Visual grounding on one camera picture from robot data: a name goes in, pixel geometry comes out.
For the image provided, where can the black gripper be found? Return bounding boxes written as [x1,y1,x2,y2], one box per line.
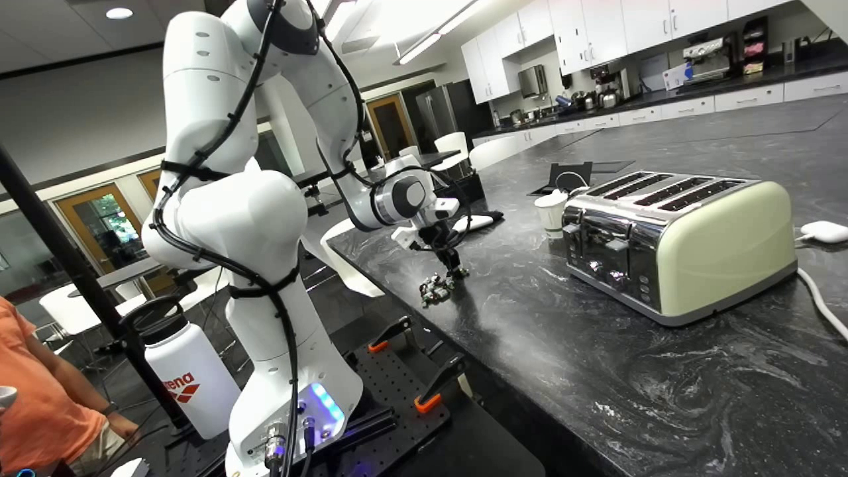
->
[420,219,472,285]

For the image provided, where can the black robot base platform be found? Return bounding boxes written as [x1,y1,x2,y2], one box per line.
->
[290,301,552,477]

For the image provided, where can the white paper cup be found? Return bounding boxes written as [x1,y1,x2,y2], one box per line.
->
[531,187,576,234]

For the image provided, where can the black refrigerator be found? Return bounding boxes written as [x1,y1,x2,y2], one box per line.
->
[411,78,492,154]

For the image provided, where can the long ceiling light strip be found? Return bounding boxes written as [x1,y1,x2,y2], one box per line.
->
[396,0,486,70]

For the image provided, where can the cream and chrome toaster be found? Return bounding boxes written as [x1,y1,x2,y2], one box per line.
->
[560,167,802,330]

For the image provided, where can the white upper kitchen cabinets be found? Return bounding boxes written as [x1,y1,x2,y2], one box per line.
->
[458,0,799,106]

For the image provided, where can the white bottle red logo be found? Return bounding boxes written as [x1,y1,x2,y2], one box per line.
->
[127,301,245,442]

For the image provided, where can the white kitchen base cabinets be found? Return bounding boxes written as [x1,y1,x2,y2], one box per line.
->
[489,64,848,136]

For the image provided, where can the white oval adapter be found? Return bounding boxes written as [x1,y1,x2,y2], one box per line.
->
[796,219,848,248]

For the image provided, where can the black stand pole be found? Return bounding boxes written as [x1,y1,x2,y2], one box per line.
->
[0,143,195,433]

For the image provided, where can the wooden framed glass door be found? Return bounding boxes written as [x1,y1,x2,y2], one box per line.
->
[52,180,150,279]

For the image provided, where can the person in orange shirt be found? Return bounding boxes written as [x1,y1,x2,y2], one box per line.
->
[0,294,143,477]

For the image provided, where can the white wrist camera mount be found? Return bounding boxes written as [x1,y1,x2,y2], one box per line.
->
[431,193,465,224]

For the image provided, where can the black clamp orange handle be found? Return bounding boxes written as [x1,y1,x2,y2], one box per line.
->
[411,356,466,420]
[366,315,417,359]

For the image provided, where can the looped white cable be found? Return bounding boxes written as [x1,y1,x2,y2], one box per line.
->
[550,167,594,196]

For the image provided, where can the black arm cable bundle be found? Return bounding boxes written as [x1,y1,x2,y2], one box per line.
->
[150,0,309,477]

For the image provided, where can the thick white cable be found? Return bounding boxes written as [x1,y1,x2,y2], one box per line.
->
[794,262,848,344]

